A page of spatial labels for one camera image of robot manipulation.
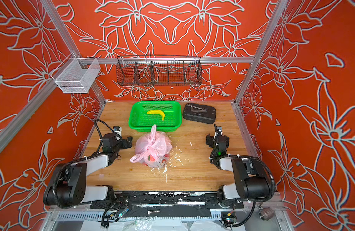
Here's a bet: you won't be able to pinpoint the pink plastic bag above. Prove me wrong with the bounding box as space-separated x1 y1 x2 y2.
130 125 173 168

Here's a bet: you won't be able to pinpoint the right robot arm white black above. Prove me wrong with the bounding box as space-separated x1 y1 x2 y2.
206 125 276 203

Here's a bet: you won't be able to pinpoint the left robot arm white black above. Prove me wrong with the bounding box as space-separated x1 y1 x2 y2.
43 119 133 211

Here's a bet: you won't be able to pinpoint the green plastic basket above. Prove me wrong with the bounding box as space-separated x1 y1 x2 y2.
128 101 182 132

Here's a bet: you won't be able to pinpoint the black tool case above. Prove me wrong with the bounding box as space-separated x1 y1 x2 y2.
182 103 216 124

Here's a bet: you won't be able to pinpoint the yellow banana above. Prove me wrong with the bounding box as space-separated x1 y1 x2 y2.
147 109 165 121

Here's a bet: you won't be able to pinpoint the metal cylinder fitting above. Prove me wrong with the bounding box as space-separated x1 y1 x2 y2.
258 208 275 221

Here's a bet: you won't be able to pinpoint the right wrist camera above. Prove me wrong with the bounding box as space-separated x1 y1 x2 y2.
214 124 223 136

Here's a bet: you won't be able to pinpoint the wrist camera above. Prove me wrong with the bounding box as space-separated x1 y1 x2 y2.
113 126 122 136
214 124 223 136

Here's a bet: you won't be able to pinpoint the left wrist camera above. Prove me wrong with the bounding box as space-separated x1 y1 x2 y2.
113 126 122 136

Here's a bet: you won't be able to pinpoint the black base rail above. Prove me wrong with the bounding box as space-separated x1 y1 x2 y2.
90 190 244 220

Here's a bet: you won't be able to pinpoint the clear plastic wall bin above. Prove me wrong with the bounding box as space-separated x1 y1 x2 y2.
51 58 100 94

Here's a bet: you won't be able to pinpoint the black wire basket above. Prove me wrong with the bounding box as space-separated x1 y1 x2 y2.
116 55 203 87

